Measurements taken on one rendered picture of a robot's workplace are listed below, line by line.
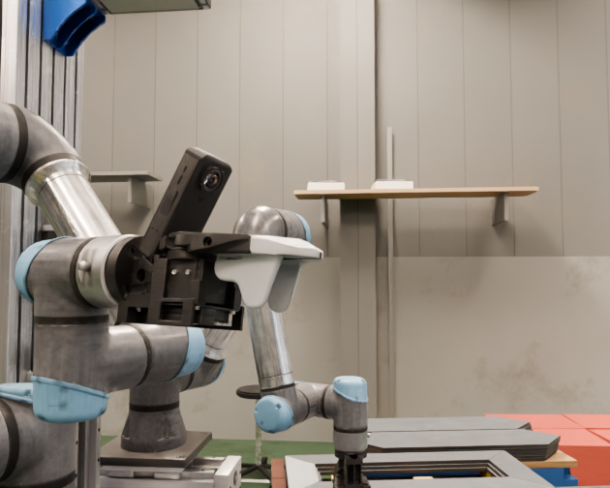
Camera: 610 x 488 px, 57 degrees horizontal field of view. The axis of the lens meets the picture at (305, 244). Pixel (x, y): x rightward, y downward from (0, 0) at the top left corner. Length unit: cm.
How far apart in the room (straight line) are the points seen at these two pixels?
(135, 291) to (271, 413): 66
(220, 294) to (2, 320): 68
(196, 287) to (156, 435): 92
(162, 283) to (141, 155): 499
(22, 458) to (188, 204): 50
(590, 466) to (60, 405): 355
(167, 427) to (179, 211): 92
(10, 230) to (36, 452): 41
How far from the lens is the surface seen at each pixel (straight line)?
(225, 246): 47
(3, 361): 115
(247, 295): 46
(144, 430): 139
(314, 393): 129
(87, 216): 83
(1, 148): 88
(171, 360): 72
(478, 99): 530
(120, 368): 66
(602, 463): 397
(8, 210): 114
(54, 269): 62
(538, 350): 521
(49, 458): 94
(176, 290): 50
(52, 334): 63
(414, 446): 208
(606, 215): 540
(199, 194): 54
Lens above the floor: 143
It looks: 3 degrees up
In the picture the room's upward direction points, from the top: straight up
